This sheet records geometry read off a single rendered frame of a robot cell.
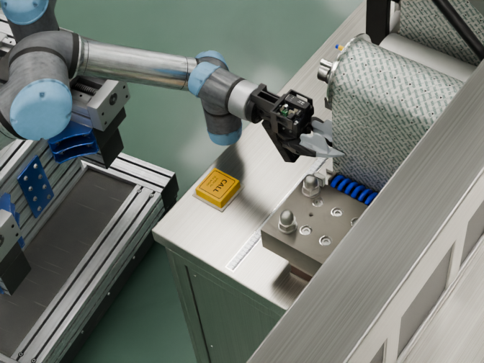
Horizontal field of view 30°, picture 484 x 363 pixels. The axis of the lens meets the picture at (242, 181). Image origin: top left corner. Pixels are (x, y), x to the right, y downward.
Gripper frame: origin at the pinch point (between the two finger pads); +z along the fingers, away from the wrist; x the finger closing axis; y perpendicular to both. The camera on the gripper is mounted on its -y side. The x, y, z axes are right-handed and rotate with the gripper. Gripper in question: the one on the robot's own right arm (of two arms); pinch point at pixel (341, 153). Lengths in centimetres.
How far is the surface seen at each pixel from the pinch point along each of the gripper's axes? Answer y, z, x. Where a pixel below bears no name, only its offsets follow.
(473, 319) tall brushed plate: 35, 44, -38
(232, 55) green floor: -109, -110, 94
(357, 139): 6.7, 3.9, -0.3
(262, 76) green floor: -109, -94, 91
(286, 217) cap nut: -2.1, -1.0, -17.2
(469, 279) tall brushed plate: 35, 41, -33
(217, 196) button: -16.6, -22.8, -12.5
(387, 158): 5.5, 10.4, -0.3
